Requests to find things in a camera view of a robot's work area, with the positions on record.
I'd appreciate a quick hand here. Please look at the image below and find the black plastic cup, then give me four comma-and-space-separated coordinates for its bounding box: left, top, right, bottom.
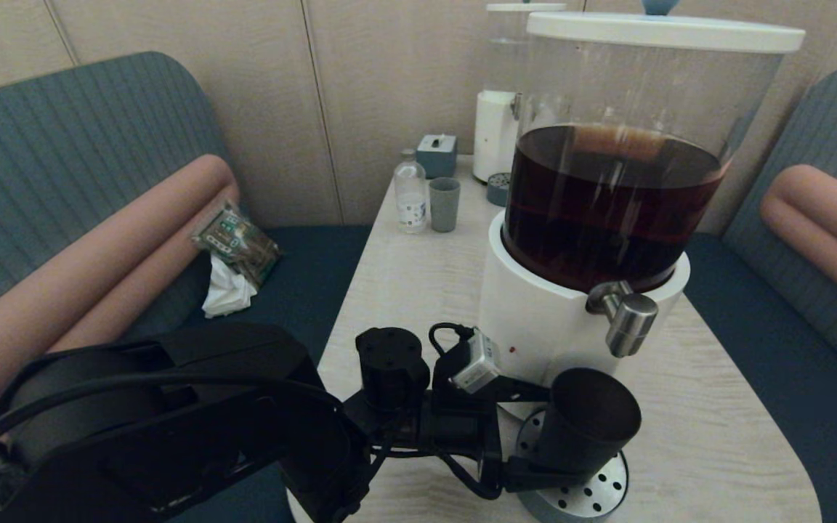
527, 368, 642, 487

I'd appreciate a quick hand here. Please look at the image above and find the metal dispenser tap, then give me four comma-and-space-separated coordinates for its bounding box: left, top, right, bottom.
586, 281, 659, 358

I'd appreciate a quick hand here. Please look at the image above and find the grey-green cup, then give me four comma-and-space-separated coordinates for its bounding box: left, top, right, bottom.
429, 178, 461, 233

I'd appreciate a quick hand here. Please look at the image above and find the round grey perforated drip tray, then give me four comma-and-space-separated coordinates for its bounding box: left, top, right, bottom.
511, 407, 629, 523

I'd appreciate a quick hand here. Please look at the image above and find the large tea drink dispenser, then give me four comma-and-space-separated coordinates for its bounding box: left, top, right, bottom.
474, 11, 806, 422

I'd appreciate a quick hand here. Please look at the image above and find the small grey drip tray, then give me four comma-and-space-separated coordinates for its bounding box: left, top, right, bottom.
486, 173, 512, 208

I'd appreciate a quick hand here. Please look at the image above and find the clear plastic bottle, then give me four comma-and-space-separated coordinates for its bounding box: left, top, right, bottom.
395, 149, 429, 234

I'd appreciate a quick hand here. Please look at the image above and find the small grey box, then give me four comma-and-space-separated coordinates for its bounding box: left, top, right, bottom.
416, 134, 458, 179

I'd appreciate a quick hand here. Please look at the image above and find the far empty drink dispenser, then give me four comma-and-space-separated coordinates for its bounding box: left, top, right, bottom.
472, 4, 567, 184

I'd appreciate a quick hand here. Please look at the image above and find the crumpled white tissue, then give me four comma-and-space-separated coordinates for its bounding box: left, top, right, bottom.
203, 254, 259, 319

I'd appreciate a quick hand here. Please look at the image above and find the green snack package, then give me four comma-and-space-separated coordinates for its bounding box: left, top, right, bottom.
192, 200, 283, 285

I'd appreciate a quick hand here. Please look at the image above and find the pink bolster cushion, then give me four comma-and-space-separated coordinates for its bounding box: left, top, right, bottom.
760, 164, 837, 324
0, 153, 241, 451

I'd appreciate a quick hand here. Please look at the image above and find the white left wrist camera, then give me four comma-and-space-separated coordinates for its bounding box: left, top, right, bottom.
450, 328, 503, 394

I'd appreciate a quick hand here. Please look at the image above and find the black left wrist camera cable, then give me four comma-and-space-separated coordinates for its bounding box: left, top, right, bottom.
429, 322, 476, 358

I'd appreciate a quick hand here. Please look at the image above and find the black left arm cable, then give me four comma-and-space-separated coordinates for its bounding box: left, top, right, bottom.
0, 372, 350, 502

